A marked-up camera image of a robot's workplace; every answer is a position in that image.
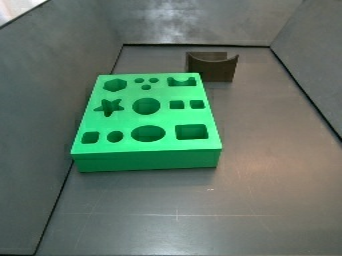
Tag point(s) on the black curved holder bracket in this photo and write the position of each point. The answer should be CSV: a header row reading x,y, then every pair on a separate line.
x,y
213,66

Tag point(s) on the green foam shape board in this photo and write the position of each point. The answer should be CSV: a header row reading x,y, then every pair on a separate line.
x,y
147,121

